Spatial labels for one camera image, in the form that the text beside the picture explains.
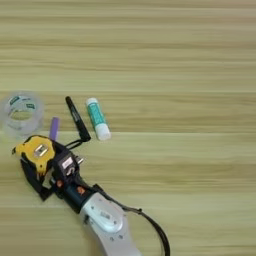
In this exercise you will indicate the purple eraser bar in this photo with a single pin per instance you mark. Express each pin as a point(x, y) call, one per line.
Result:
point(54, 128)

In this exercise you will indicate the teal and white glue stick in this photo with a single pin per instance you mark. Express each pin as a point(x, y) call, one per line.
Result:
point(97, 118)

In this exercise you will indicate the clear tape roll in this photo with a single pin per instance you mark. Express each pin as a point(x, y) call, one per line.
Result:
point(8, 128)

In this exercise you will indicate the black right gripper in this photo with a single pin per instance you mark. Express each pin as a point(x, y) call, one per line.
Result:
point(73, 191)

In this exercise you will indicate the black marker pen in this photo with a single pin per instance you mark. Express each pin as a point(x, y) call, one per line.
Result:
point(77, 118)

